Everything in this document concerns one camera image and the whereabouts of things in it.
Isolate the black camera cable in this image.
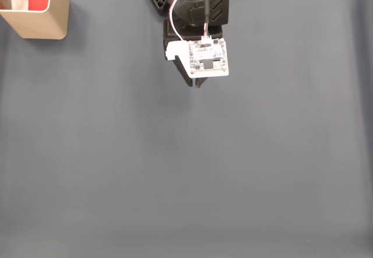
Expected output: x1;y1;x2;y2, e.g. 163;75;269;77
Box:
200;0;211;37

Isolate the grey table mat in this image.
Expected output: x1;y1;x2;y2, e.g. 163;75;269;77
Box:
0;0;373;258

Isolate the beige box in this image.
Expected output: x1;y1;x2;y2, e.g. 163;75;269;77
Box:
0;0;71;40

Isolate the red cube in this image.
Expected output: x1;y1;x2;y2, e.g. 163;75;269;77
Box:
28;0;49;11

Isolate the camera board on white mount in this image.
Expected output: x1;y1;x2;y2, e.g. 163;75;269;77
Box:
164;38;230;79

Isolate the red white servo cable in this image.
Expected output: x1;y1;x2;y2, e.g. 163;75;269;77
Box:
168;0;205;42

